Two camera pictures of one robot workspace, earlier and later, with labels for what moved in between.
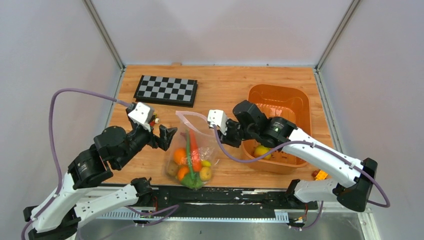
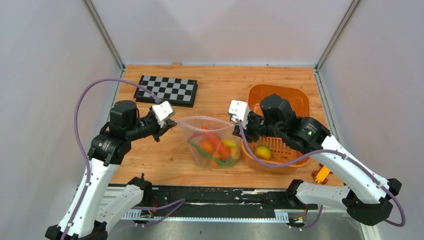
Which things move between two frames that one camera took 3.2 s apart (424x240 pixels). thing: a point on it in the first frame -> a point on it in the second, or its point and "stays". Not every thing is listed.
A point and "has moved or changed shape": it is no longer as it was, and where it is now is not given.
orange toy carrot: (195, 155) -> (223, 149)
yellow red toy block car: (319, 175) stays
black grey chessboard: (171, 91) stays
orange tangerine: (182, 171) -> (214, 164)
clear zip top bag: (193, 151) has moved or changed shape
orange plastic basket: (292, 103) stays
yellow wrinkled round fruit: (205, 173) -> (235, 152)
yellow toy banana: (206, 163) has moved or changed shape
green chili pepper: (188, 146) -> (207, 155)
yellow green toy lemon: (260, 150) stays
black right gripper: (227, 139) -> (249, 137)
